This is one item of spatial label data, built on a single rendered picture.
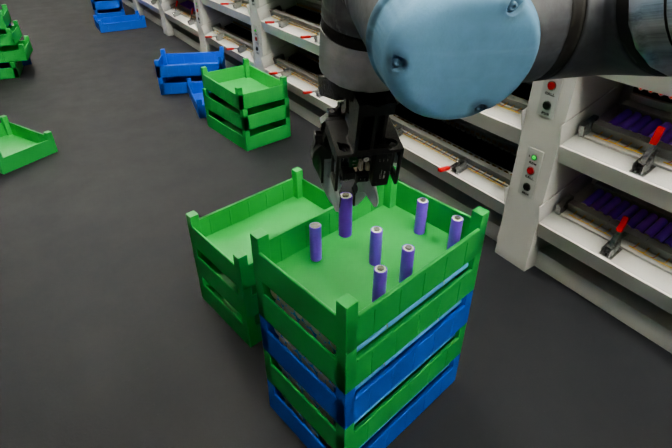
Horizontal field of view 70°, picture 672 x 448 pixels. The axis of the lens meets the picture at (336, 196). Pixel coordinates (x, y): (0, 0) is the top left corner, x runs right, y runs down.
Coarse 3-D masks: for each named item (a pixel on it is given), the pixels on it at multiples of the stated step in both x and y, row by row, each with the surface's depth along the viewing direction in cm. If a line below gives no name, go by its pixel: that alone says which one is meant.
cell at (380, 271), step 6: (378, 270) 64; (384, 270) 64; (378, 276) 63; (384, 276) 63; (378, 282) 64; (384, 282) 64; (378, 288) 64; (384, 288) 65; (372, 294) 66; (378, 294) 65; (372, 300) 66
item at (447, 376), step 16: (448, 368) 90; (272, 384) 84; (432, 384) 87; (448, 384) 93; (272, 400) 87; (416, 400) 84; (432, 400) 90; (288, 416) 84; (400, 416) 82; (416, 416) 87; (304, 432) 81; (384, 432) 80; (400, 432) 85
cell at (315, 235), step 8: (312, 224) 72; (320, 224) 72; (312, 232) 71; (320, 232) 72; (312, 240) 72; (320, 240) 73; (312, 248) 73; (320, 248) 73; (312, 256) 74; (320, 256) 74
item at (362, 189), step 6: (354, 186) 62; (360, 186) 61; (366, 186) 60; (372, 186) 58; (354, 192) 62; (360, 192) 62; (366, 192) 61; (372, 192) 58; (354, 198) 63; (360, 198) 63; (372, 198) 59; (378, 198) 57; (354, 204) 64; (372, 204) 59
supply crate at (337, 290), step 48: (384, 192) 87; (288, 240) 74; (336, 240) 79; (384, 240) 79; (432, 240) 79; (480, 240) 75; (288, 288) 65; (336, 288) 70; (432, 288) 70; (336, 336) 60
